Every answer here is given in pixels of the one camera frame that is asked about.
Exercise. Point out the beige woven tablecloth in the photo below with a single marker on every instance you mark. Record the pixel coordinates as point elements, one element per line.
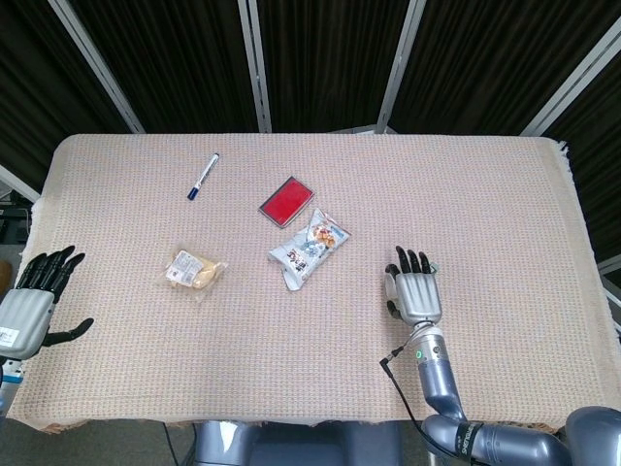
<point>310,340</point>

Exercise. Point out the white partition frame post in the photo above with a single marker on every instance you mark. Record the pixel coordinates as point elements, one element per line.
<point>572,87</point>
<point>610,264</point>
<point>19,182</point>
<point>95,63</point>
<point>402,63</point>
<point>254,63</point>

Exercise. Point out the grey robot torso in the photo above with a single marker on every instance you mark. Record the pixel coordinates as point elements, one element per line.
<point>310,446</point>

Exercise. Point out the blue capped whiteboard marker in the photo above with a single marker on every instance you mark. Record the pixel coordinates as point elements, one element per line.
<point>204,177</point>

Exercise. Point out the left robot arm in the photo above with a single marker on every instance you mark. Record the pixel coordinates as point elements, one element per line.
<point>2,371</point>

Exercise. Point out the red ink stamp pad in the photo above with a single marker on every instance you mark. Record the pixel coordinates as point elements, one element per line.
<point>286,201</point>

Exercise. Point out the dark curtain panel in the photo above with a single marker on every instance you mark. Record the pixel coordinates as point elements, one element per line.
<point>170,63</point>
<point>330,63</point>
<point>597,145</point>
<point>485,63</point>
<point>29,97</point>

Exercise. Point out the clear packaged bread roll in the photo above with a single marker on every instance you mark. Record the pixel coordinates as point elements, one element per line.
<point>194,274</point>

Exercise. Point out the white printed snack bag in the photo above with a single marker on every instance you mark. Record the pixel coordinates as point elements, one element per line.
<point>310,247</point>

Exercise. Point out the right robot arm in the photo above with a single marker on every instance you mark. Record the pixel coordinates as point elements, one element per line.
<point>439,383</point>

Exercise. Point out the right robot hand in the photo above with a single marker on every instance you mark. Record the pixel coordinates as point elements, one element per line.
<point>418,296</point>

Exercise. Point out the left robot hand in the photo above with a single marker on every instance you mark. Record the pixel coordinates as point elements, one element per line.
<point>24,315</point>

